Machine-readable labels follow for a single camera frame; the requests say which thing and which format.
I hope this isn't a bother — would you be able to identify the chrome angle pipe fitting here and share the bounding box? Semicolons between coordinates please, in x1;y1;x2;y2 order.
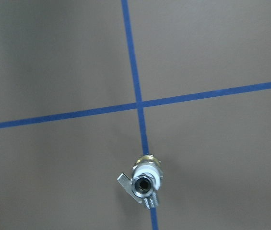
131;174;159;209

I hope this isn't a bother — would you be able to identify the white PPR brass valve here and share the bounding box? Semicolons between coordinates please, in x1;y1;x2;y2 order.
117;155;164;204

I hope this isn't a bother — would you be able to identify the brown table mat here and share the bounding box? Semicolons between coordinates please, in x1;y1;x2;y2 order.
0;0;271;230

